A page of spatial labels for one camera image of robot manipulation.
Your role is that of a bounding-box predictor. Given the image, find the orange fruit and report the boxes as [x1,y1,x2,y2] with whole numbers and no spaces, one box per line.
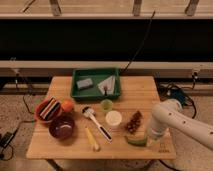
[61,100,74,112]

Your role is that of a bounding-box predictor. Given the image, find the striped sponge block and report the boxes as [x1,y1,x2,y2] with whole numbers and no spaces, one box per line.
[39,98,60,121]

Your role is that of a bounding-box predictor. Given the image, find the black cable floor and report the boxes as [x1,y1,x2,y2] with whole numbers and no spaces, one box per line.
[157,71,198,119]
[0,68,38,161]

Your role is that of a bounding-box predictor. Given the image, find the white cup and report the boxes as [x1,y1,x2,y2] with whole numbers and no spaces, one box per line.
[105,110,122,128]

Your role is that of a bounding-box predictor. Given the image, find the grey sponge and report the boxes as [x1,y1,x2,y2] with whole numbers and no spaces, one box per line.
[77,78,93,89]

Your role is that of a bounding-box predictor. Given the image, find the brown grape bunch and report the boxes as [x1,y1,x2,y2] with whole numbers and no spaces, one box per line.
[125,111,142,134]

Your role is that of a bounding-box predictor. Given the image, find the small green cup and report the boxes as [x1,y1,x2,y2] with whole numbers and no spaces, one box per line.
[101,99,113,112]

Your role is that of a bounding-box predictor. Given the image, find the orange bowl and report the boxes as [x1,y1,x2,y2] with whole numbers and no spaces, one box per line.
[34,99,61,124]

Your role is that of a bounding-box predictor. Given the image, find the black cable right floor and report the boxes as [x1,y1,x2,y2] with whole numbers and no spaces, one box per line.
[157,71,198,119]

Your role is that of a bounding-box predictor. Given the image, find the green pepper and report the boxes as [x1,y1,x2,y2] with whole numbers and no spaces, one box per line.
[124,136,147,147]

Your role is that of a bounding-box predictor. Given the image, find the wooden table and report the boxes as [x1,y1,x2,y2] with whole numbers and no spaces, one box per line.
[26,76,176,160]

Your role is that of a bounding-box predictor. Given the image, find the purple bowl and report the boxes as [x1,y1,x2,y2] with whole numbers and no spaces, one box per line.
[49,115,75,140]

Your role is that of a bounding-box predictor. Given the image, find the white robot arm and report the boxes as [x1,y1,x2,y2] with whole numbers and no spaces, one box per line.
[147,99,213,150]

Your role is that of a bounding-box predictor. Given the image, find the yellow banana toy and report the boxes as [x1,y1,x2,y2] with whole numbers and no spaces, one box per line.
[85,127,100,151]

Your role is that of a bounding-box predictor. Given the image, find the black cable left floor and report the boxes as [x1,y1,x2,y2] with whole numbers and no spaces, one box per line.
[0,68,38,161]

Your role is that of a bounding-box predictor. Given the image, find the white handled brush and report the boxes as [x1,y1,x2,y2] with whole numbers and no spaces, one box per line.
[82,106,112,142]

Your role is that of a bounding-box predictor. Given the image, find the black cable at back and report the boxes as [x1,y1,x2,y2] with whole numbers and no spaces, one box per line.
[119,10,156,76]

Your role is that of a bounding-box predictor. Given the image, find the green plastic tray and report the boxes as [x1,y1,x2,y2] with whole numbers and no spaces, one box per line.
[70,68,121,101]

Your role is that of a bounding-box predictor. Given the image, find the white folded cloth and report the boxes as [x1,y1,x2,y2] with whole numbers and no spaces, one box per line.
[98,76,115,95]

